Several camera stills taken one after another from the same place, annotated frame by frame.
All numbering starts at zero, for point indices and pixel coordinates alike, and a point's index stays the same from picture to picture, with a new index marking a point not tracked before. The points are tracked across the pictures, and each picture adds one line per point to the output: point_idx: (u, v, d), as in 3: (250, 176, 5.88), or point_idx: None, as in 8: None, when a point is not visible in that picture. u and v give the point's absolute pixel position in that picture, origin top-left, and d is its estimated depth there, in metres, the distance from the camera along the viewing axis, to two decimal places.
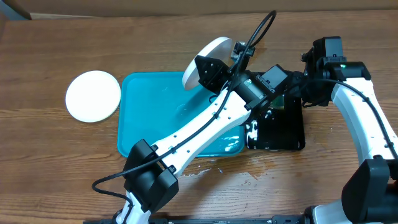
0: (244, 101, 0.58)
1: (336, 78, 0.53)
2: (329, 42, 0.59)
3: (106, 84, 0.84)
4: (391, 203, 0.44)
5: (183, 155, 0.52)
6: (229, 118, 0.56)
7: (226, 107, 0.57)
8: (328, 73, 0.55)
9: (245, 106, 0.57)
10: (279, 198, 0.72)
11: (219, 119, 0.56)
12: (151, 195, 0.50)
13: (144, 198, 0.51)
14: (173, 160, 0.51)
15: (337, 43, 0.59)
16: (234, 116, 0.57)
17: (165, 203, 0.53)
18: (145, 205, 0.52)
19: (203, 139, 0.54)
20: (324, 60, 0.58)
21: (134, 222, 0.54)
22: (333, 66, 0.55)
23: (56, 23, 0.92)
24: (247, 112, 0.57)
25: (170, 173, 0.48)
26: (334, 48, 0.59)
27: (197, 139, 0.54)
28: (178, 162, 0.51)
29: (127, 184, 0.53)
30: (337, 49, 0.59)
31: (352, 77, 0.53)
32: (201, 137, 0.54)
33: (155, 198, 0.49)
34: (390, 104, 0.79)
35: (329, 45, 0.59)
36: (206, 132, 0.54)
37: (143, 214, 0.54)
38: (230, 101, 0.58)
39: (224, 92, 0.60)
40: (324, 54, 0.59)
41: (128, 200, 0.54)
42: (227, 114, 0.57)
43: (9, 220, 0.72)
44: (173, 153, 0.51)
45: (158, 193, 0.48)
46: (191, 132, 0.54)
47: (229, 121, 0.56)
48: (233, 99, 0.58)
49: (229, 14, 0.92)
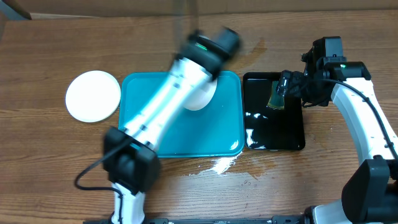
0: (199, 65, 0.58)
1: (336, 77, 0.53)
2: (329, 42, 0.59)
3: (106, 84, 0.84)
4: (392, 203, 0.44)
5: (155, 129, 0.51)
6: (190, 84, 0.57)
7: (185, 75, 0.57)
8: (328, 73, 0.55)
9: (202, 70, 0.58)
10: (279, 198, 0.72)
11: (182, 89, 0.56)
12: (135, 173, 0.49)
13: (129, 180, 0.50)
14: (147, 135, 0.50)
15: (337, 43, 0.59)
16: (195, 81, 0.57)
17: (152, 180, 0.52)
18: (132, 187, 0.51)
19: (168, 109, 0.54)
20: (324, 60, 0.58)
21: (129, 208, 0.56)
22: (333, 66, 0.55)
23: (57, 23, 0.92)
24: (203, 75, 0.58)
25: (147, 149, 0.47)
26: (334, 48, 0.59)
27: (164, 111, 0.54)
28: (152, 135, 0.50)
29: (110, 173, 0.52)
30: (338, 50, 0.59)
31: (353, 77, 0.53)
32: (165, 108, 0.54)
33: (140, 176, 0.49)
34: (390, 104, 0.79)
35: (329, 45, 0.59)
36: (173, 103, 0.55)
37: (135, 200, 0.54)
38: (188, 70, 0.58)
39: (179, 63, 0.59)
40: (324, 54, 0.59)
41: (116, 190, 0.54)
42: (188, 82, 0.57)
43: (9, 220, 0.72)
44: (144, 130, 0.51)
45: (142, 170, 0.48)
46: (157, 107, 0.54)
47: (191, 88, 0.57)
48: (190, 66, 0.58)
49: (229, 14, 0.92)
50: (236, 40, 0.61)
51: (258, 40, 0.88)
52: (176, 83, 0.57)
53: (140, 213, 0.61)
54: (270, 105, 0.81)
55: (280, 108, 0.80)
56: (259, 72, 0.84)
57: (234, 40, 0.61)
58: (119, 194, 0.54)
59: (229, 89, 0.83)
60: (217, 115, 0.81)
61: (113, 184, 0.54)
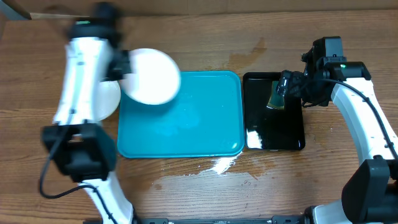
0: (91, 37, 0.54)
1: (336, 77, 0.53)
2: (329, 42, 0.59)
3: None
4: (392, 203, 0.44)
5: (84, 107, 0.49)
6: (95, 55, 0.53)
7: (81, 51, 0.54)
8: (328, 73, 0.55)
9: (96, 39, 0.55)
10: (279, 198, 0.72)
11: (86, 64, 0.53)
12: (92, 157, 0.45)
13: (91, 169, 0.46)
14: (81, 116, 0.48)
15: (337, 43, 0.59)
16: (96, 52, 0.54)
17: (111, 155, 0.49)
18: (99, 173, 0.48)
19: (90, 83, 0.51)
20: (324, 60, 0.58)
21: (109, 196, 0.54)
22: (333, 66, 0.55)
23: None
24: (101, 45, 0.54)
25: (84, 126, 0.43)
26: (334, 48, 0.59)
27: (83, 88, 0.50)
28: (84, 114, 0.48)
29: (71, 177, 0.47)
30: (337, 50, 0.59)
31: (353, 77, 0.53)
32: (82, 84, 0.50)
33: (99, 157, 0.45)
34: (389, 104, 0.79)
35: (329, 45, 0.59)
36: (71, 80, 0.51)
37: (111, 186, 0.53)
38: (86, 46, 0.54)
39: (91, 41, 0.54)
40: (324, 54, 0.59)
41: (89, 187, 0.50)
42: (87, 55, 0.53)
43: (9, 220, 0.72)
44: (73, 112, 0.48)
45: (97, 149, 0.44)
46: (68, 89, 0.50)
47: (96, 59, 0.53)
48: (84, 42, 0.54)
49: (229, 14, 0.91)
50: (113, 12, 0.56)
51: (258, 40, 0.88)
52: (78, 61, 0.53)
53: (122, 198, 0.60)
54: (270, 106, 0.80)
55: (280, 108, 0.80)
56: (259, 72, 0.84)
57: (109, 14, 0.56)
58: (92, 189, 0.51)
59: (229, 89, 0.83)
60: (217, 115, 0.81)
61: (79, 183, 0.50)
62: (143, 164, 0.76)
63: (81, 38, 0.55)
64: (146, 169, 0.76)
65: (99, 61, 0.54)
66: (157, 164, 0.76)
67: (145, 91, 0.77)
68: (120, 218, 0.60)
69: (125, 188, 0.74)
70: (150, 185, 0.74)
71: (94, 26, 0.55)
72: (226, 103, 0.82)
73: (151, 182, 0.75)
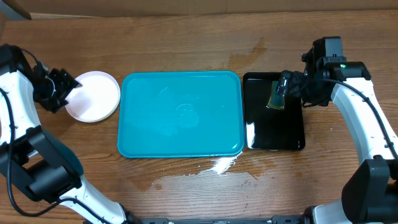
0: (6, 70, 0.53)
1: (337, 77, 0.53)
2: (329, 42, 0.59)
3: (104, 89, 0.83)
4: (392, 203, 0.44)
5: (25, 121, 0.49)
6: (13, 84, 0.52)
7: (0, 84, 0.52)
8: (328, 73, 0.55)
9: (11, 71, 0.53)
10: (279, 198, 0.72)
11: (10, 92, 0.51)
12: (51, 163, 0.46)
13: (59, 179, 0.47)
14: (24, 127, 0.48)
15: (337, 43, 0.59)
16: (15, 80, 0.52)
17: (78, 160, 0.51)
18: (71, 182, 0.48)
19: (18, 104, 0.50)
20: (324, 60, 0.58)
21: (94, 201, 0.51)
22: (334, 66, 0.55)
23: (56, 23, 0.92)
24: (17, 74, 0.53)
25: (33, 133, 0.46)
26: (334, 49, 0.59)
27: (14, 109, 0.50)
28: (26, 126, 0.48)
29: (46, 198, 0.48)
30: (337, 50, 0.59)
31: (354, 77, 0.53)
32: (13, 104, 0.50)
33: (58, 160, 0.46)
34: (390, 104, 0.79)
35: (329, 46, 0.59)
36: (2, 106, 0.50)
37: (89, 191, 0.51)
38: (2, 81, 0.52)
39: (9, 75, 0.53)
40: (324, 54, 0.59)
41: (68, 200, 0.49)
42: (8, 85, 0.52)
43: (9, 220, 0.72)
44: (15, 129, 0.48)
45: (51, 152, 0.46)
46: (3, 114, 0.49)
47: (17, 85, 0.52)
48: (0, 78, 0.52)
49: (229, 14, 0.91)
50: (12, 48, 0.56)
51: (258, 41, 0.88)
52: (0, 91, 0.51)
53: (108, 200, 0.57)
54: (270, 106, 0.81)
55: (280, 108, 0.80)
56: (259, 72, 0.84)
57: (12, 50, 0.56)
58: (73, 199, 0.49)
59: (229, 89, 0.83)
60: (217, 115, 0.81)
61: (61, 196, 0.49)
62: (143, 163, 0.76)
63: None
64: (146, 169, 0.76)
65: (21, 84, 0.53)
66: (157, 163, 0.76)
67: (91, 107, 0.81)
68: (114, 218, 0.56)
69: (125, 188, 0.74)
70: (150, 185, 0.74)
71: (5, 63, 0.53)
72: (226, 103, 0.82)
73: (151, 182, 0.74)
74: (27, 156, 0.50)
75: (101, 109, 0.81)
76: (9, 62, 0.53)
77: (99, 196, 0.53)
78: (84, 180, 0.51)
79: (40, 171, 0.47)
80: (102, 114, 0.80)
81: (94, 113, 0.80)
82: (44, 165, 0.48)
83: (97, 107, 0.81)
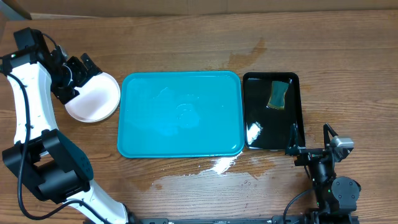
0: (27, 60, 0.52)
1: (334, 210, 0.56)
2: (338, 178, 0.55)
3: (107, 90, 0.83)
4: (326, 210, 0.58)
5: (40, 121, 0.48)
6: (33, 79, 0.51)
7: (20, 76, 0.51)
8: (327, 204, 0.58)
9: (32, 63, 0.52)
10: (279, 198, 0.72)
11: (29, 85, 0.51)
12: (63, 167, 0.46)
13: (68, 182, 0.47)
14: (40, 129, 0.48)
15: (349, 185, 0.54)
16: (36, 73, 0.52)
17: (87, 163, 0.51)
18: (79, 185, 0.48)
19: (36, 101, 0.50)
20: (319, 176, 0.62)
21: (101, 205, 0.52)
22: (323, 194, 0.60)
23: (56, 23, 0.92)
24: (38, 66, 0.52)
25: (49, 136, 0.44)
26: (343, 193, 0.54)
27: (32, 107, 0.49)
28: (41, 127, 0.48)
29: (53, 199, 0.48)
30: (349, 196, 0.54)
31: (347, 210, 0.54)
32: (32, 101, 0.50)
33: (69, 165, 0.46)
34: (390, 104, 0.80)
35: (333, 185, 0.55)
36: (20, 101, 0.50)
37: (96, 194, 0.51)
38: (21, 72, 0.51)
39: (30, 66, 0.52)
40: (329, 168, 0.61)
41: (74, 203, 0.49)
42: (27, 78, 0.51)
43: (9, 220, 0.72)
44: (31, 128, 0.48)
45: (64, 158, 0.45)
46: (21, 109, 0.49)
47: (36, 79, 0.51)
48: (20, 69, 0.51)
49: (229, 14, 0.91)
50: (34, 32, 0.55)
51: (258, 41, 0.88)
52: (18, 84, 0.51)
53: (112, 201, 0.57)
54: (270, 106, 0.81)
55: (280, 108, 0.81)
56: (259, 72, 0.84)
57: (34, 36, 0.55)
58: (80, 201, 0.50)
59: (229, 89, 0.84)
60: (217, 115, 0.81)
61: (64, 201, 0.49)
62: (143, 163, 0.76)
63: (13, 66, 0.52)
64: (146, 169, 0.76)
65: (41, 79, 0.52)
66: (157, 163, 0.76)
67: (93, 107, 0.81)
68: (117, 219, 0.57)
69: (125, 188, 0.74)
70: (150, 185, 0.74)
71: (27, 53, 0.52)
72: (226, 103, 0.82)
73: (151, 182, 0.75)
74: (40, 156, 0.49)
75: (104, 110, 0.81)
76: (30, 52, 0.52)
77: (105, 200, 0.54)
78: (93, 185, 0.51)
79: (49, 172, 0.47)
80: (104, 114, 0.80)
81: (96, 113, 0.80)
82: (53, 166, 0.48)
83: (100, 107, 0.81)
